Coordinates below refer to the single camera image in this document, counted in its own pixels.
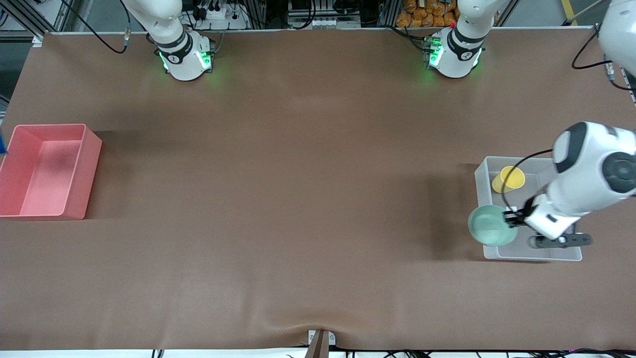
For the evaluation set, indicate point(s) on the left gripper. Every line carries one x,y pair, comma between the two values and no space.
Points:
520,214

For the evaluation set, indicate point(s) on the mint green bowl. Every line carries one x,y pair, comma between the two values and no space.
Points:
489,226

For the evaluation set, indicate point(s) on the yellow plastic cup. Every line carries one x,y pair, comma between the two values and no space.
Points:
509,180

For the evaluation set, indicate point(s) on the blue microfibre cloth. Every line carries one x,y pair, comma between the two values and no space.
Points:
2,141

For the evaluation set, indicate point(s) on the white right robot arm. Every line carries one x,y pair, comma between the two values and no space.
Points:
184,64

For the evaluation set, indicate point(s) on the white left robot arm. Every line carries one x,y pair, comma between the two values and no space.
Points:
591,174

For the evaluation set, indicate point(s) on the clear plastic bin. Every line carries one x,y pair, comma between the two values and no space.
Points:
526,251

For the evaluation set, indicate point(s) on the orange snack pile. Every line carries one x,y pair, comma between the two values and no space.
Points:
427,15

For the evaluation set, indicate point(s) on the large table cover mat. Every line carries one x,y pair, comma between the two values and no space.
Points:
298,149

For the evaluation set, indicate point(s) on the metal table edge clamp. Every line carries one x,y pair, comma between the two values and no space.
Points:
320,343

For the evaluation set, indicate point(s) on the white power strip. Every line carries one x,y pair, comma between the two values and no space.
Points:
218,15

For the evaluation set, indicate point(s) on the pink plastic bin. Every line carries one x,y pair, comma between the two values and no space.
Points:
49,174

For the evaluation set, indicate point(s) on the aluminium frame post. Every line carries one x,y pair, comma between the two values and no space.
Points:
37,41

